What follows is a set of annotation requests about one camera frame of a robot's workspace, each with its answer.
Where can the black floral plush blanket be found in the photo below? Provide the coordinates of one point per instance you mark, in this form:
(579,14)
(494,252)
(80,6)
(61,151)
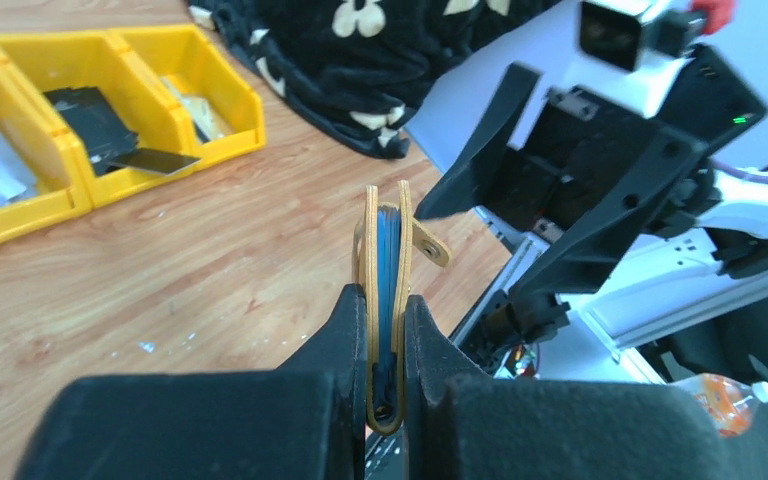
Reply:
(360,70)

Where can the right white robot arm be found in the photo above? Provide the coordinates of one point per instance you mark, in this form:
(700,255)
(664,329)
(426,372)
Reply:
(737,229)

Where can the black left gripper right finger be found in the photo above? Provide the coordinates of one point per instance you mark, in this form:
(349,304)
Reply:
(463,424)

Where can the beige cards in right bin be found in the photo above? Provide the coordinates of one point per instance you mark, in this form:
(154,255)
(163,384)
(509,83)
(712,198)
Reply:
(209,125)

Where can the left yellow plastic bin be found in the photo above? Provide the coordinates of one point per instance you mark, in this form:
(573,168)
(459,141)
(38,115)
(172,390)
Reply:
(40,182)

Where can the black cards in middle bin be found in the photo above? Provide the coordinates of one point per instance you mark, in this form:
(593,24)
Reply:
(109,144)

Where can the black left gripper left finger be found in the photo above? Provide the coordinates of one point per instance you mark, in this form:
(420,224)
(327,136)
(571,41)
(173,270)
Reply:
(301,420)

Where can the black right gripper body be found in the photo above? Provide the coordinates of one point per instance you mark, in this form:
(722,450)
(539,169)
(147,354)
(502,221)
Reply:
(709,101)

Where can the right yellow plastic bin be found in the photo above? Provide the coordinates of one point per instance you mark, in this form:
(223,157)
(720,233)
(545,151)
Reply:
(225,114)

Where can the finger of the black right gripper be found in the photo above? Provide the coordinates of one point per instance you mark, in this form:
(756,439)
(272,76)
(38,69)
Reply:
(602,189)
(467,182)

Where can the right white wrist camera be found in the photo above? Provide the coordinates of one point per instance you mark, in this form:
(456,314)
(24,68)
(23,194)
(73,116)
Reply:
(631,52)

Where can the yellow plastic bin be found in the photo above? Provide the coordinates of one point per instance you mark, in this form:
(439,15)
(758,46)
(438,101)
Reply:
(225,114)
(97,58)
(40,182)

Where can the middle yellow plastic bin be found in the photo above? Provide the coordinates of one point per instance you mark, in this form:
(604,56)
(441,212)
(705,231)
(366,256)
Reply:
(97,58)

